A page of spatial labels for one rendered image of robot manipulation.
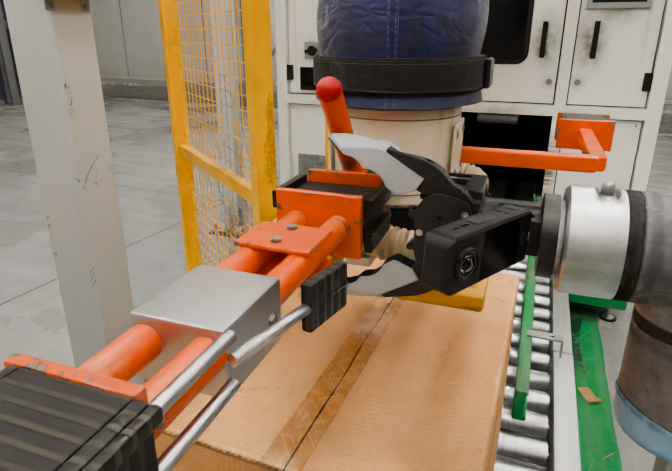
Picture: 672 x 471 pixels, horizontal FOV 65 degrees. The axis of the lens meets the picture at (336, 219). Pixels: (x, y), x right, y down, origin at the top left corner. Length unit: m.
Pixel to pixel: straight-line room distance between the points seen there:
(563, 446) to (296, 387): 0.68
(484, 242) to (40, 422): 0.30
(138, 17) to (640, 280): 12.55
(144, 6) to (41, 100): 11.10
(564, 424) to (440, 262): 0.96
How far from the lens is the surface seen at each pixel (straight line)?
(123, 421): 0.23
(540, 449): 1.31
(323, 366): 0.76
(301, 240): 0.40
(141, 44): 12.79
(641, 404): 0.52
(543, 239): 0.44
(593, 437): 2.27
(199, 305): 0.31
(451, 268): 0.38
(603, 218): 0.44
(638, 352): 0.51
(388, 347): 0.81
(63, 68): 1.54
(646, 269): 0.45
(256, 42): 1.24
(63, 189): 1.63
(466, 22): 0.65
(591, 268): 0.44
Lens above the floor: 1.39
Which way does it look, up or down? 19 degrees down
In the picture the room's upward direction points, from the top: straight up
